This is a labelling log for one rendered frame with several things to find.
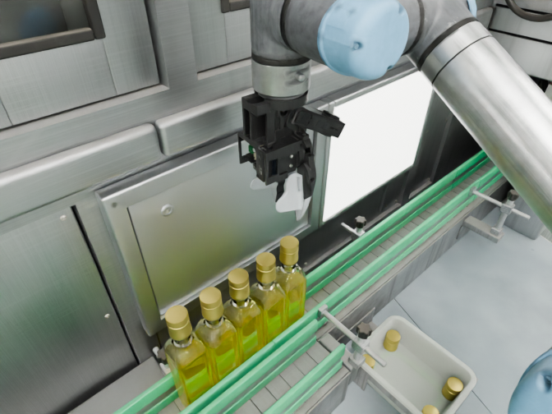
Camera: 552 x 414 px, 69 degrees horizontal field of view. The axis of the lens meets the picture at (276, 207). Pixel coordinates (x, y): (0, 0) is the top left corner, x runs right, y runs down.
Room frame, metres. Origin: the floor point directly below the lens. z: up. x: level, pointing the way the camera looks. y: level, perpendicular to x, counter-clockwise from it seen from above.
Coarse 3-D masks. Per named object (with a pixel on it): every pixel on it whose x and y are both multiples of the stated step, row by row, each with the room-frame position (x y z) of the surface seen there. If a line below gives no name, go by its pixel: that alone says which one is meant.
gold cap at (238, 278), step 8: (232, 272) 0.44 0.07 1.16; (240, 272) 0.44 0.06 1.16; (232, 280) 0.43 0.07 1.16; (240, 280) 0.43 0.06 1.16; (248, 280) 0.43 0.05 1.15; (232, 288) 0.42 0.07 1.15; (240, 288) 0.42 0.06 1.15; (248, 288) 0.43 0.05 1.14; (232, 296) 0.42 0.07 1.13; (240, 296) 0.42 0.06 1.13; (248, 296) 0.43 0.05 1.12
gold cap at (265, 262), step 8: (264, 256) 0.48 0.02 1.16; (272, 256) 0.48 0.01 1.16; (256, 264) 0.47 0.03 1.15; (264, 264) 0.46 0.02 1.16; (272, 264) 0.46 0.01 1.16; (256, 272) 0.47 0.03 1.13; (264, 272) 0.46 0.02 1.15; (272, 272) 0.46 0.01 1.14; (264, 280) 0.46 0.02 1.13; (272, 280) 0.46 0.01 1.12
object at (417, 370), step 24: (384, 336) 0.55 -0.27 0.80; (408, 336) 0.55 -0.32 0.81; (384, 360) 0.51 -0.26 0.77; (408, 360) 0.51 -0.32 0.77; (432, 360) 0.49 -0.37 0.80; (456, 360) 0.47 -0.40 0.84; (384, 384) 0.41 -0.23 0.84; (408, 384) 0.45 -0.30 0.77; (432, 384) 0.45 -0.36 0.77; (408, 408) 0.37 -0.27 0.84; (456, 408) 0.36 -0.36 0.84
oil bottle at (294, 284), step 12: (276, 276) 0.50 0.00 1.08; (288, 276) 0.50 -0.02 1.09; (300, 276) 0.50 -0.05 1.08; (288, 288) 0.48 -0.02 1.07; (300, 288) 0.50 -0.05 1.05; (288, 300) 0.48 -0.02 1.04; (300, 300) 0.50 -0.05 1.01; (288, 312) 0.48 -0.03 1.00; (300, 312) 0.50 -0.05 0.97; (288, 324) 0.48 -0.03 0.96
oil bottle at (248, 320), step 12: (228, 300) 0.44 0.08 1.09; (252, 300) 0.44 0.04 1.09; (228, 312) 0.42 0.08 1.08; (240, 312) 0.42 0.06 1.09; (252, 312) 0.42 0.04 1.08; (240, 324) 0.40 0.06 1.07; (252, 324) 0.42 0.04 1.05; (240, 336) 0.40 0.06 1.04; (252, 336) 0.42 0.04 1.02; (240, 348) 0.40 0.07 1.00; (252, 348) 0.41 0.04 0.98; (240, 360) 0.40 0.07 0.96
